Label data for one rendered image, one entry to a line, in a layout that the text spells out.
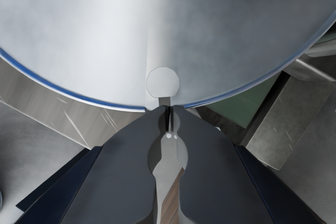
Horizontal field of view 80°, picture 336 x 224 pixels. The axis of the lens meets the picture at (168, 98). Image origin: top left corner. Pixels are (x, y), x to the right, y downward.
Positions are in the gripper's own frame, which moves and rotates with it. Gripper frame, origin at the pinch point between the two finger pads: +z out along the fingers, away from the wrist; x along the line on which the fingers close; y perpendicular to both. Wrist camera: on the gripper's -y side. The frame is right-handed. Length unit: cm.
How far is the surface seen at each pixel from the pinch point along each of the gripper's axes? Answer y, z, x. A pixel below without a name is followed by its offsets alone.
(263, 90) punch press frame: 5.9, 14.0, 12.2
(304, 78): 3.6, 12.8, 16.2
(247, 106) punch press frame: 7.9, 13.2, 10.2
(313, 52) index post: -0.7, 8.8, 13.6
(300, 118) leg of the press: 9.6, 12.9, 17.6
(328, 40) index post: -2.4, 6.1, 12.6
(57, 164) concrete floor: 67, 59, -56
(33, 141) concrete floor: 57, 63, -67
